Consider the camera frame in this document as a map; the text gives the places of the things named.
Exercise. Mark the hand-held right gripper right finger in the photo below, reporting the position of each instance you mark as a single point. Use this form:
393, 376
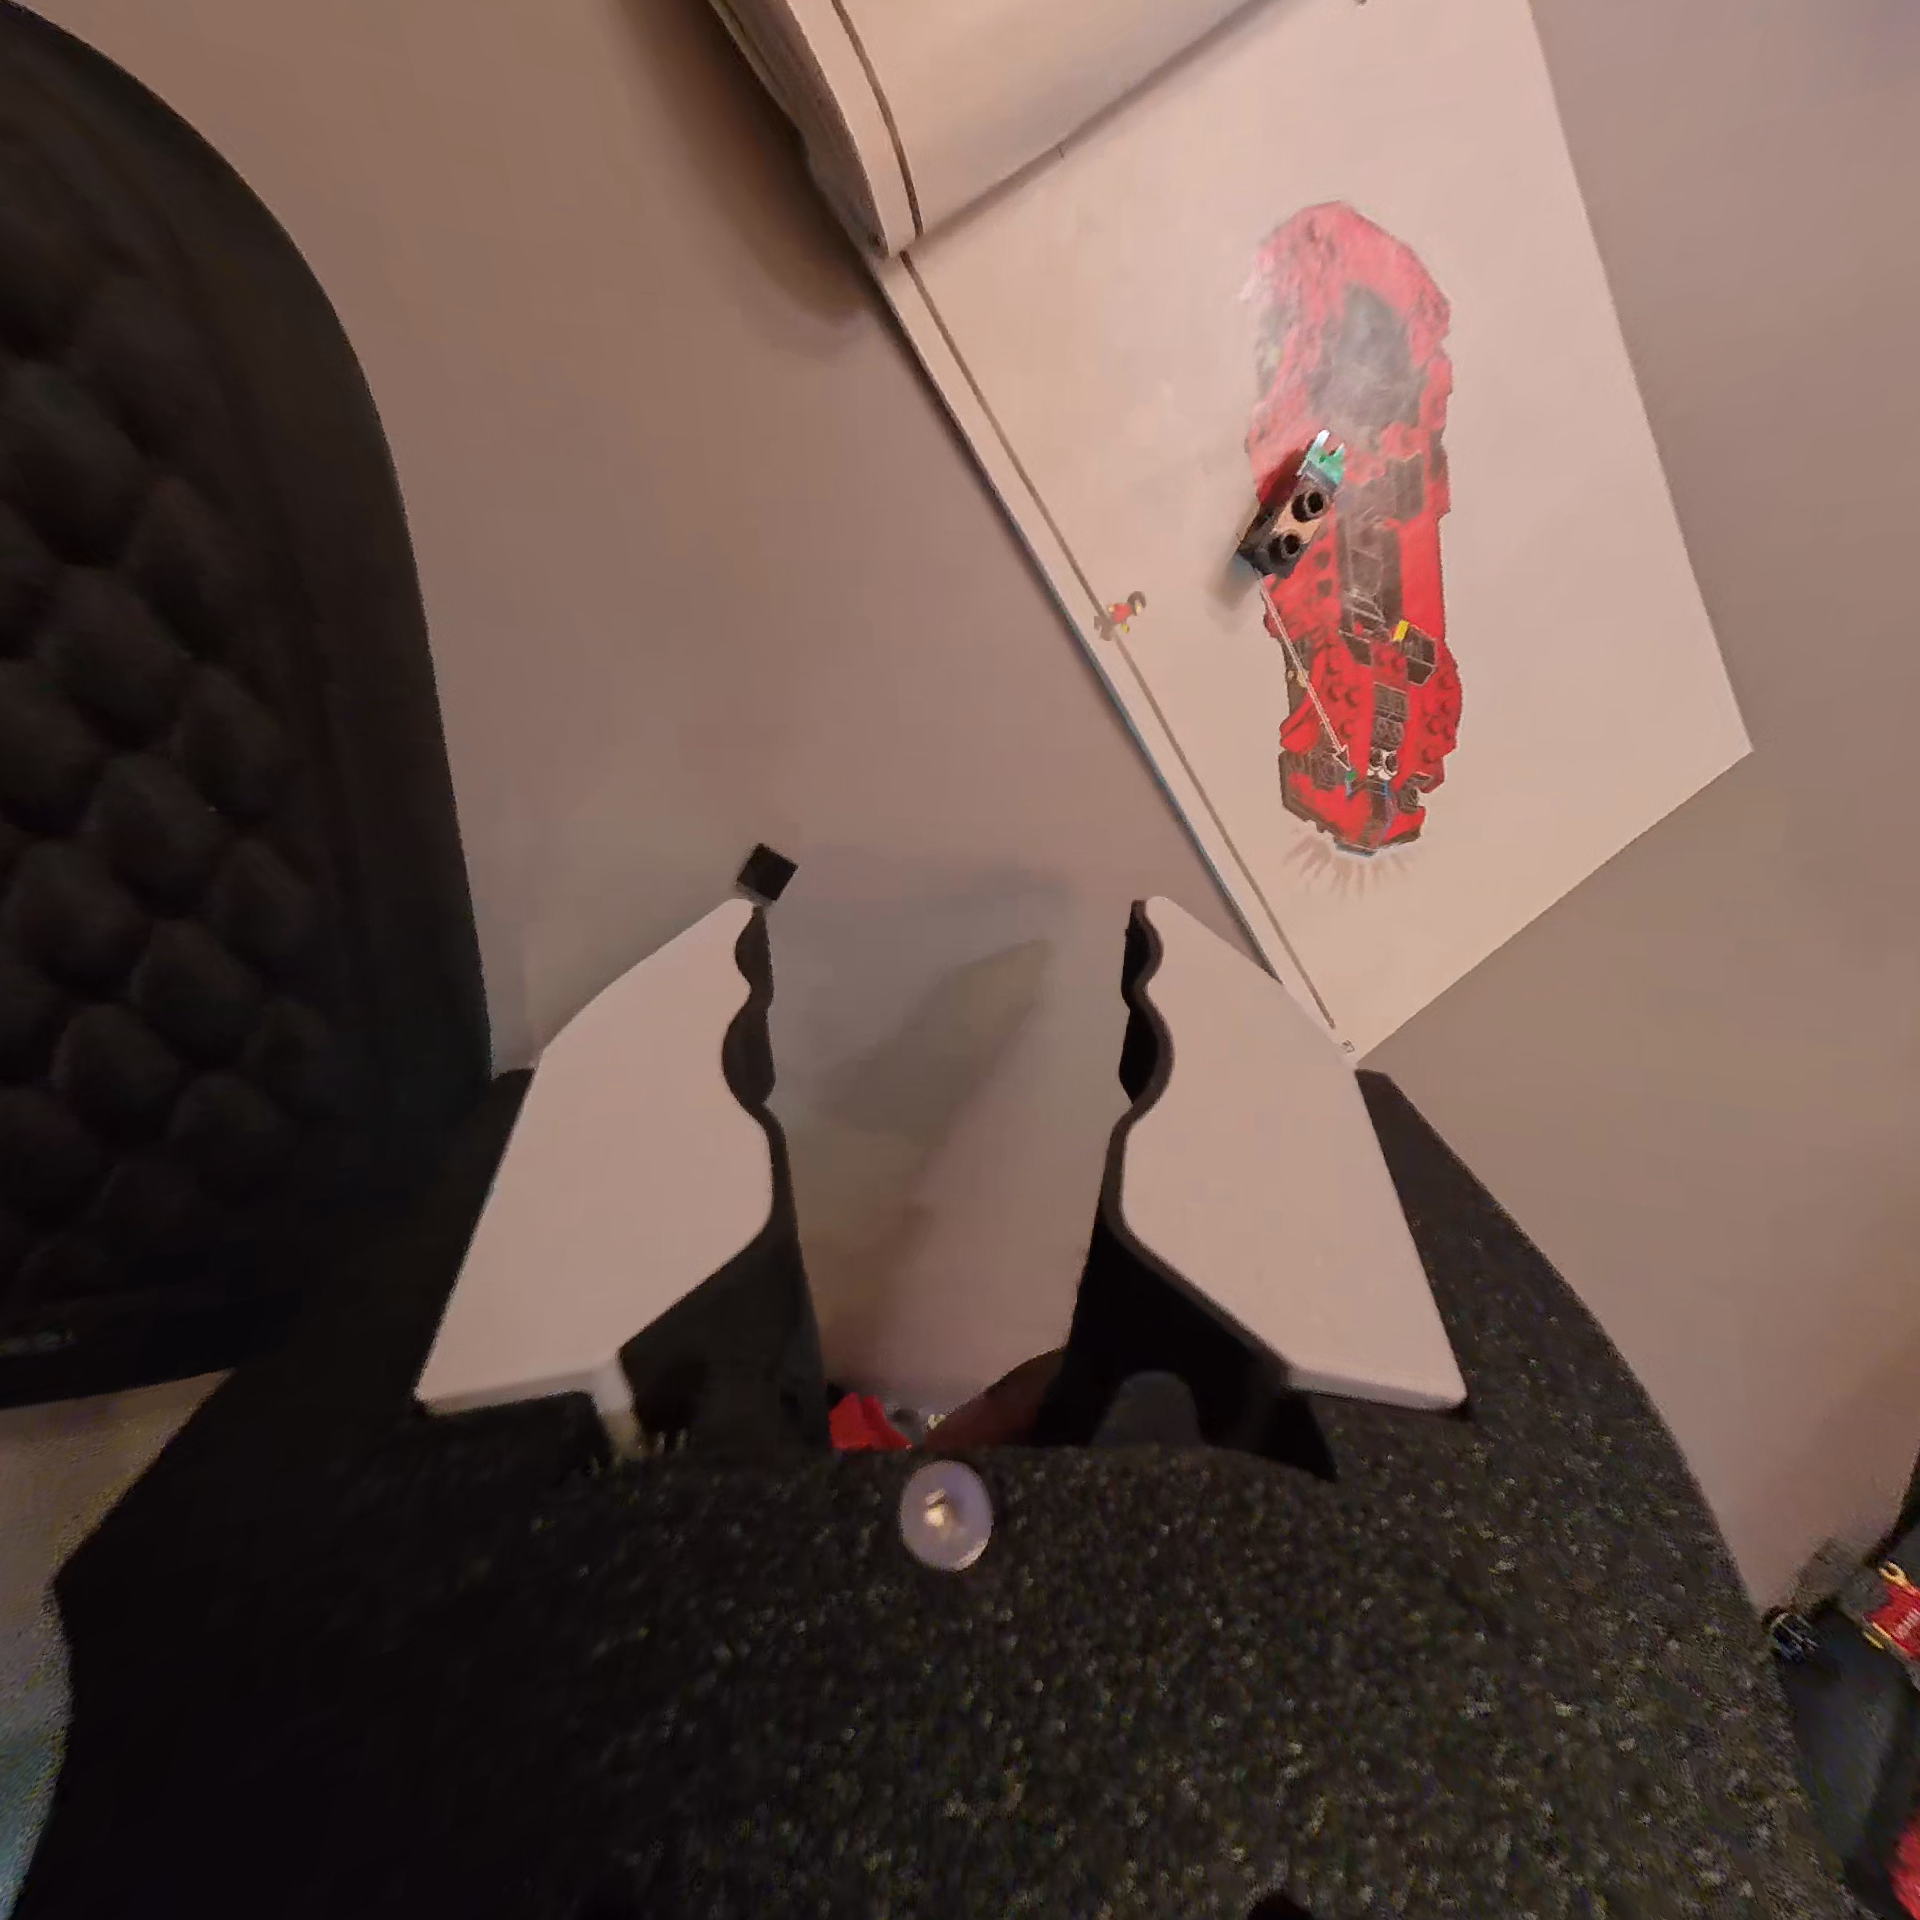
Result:
1276, 1187

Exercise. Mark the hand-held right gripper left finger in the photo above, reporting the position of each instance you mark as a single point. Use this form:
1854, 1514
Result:
630, 1172

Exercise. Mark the small black lego cube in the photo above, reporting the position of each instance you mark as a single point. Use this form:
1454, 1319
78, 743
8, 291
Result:
768, 871

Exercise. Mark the black lego piece with teal part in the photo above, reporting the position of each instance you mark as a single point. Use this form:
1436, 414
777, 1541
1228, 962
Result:
1290, 520

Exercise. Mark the open lego instruction booklet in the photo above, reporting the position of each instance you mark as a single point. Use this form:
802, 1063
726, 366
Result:
1139, 376

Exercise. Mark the black quilted pad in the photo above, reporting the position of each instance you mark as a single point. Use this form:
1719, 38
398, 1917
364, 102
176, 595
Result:
165, 752

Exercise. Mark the dark cloth with red label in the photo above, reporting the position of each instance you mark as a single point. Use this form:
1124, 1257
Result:
1861, 1724

